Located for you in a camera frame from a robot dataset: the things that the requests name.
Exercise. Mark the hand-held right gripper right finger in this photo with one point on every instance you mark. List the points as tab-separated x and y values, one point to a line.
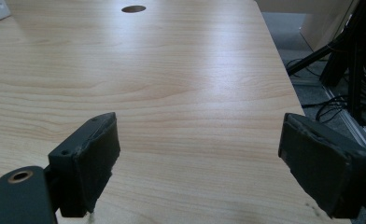
321	165

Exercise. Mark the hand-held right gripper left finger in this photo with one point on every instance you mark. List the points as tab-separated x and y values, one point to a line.
87	165

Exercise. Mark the black metal stand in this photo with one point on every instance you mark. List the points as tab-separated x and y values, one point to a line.
349	59

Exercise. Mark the beige cabinet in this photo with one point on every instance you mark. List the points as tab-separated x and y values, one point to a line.
321	21

